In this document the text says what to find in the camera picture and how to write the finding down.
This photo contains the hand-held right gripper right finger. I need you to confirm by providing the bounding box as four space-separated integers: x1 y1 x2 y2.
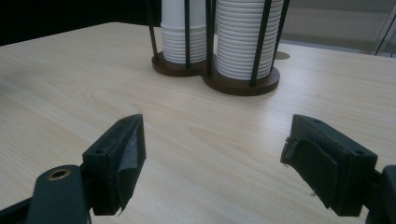
279 114 379 217

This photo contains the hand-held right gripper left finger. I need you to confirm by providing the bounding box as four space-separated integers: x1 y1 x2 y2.
81 113 148 217

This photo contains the dark wooden cup holder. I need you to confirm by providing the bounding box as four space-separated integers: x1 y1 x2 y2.
144 0 291 97

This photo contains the wide stack of white cups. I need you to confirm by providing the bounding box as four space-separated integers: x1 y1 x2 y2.
217 0 285 81

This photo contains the narrow stack of white cups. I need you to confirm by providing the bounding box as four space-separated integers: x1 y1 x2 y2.
161 0 207 64

